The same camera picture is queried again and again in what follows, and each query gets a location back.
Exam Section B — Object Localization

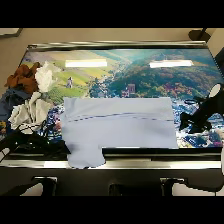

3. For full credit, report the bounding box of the white garment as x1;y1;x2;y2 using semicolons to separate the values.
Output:
34;61;63;94

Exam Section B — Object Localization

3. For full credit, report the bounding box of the light blue shirt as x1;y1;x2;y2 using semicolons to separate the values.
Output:
59;96;180;170

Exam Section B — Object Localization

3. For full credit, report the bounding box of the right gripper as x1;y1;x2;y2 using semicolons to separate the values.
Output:
178;111;205;135

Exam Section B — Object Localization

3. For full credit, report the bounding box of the silver frame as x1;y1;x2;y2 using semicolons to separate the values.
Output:
0;40;224;197

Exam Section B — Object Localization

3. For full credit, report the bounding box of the pale grey garment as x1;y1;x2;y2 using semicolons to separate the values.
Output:
8;92;55;132

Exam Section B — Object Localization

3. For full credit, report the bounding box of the blue garment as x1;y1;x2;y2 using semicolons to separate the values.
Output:
0;87;34;129

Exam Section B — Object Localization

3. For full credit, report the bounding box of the brown garment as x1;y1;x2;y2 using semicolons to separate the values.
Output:
4;62;42;95

